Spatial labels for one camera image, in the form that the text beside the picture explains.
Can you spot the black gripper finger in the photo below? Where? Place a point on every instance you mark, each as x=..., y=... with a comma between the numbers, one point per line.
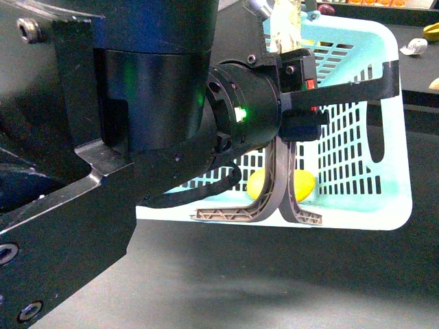
x=387, y=86

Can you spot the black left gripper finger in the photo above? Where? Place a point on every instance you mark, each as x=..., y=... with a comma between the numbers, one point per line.
x=303, y=125

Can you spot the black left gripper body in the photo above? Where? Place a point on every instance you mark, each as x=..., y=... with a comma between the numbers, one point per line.
x=248, y=103

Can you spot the yellow mango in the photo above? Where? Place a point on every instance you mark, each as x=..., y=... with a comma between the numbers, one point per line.
x=304, y=183

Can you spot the light blue plastic basket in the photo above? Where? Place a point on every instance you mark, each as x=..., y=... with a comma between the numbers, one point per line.
x=360, y=161

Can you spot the brown front basket handle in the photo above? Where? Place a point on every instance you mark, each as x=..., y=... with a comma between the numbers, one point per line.
x=275, y=185

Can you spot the brown basket handle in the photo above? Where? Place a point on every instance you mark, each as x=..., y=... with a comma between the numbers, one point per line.
x=289, y=207
x=275, y=185

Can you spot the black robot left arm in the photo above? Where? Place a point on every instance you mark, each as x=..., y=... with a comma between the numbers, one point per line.
x=109, y=104

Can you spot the yellow star fruit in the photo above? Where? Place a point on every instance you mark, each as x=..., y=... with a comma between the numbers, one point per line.
x=431, y=32

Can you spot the orange boxes row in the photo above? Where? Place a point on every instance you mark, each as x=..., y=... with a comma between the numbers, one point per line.
x=422, y=4

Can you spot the dark purple fruit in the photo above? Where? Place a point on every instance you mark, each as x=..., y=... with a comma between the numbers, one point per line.
x=326, y=9

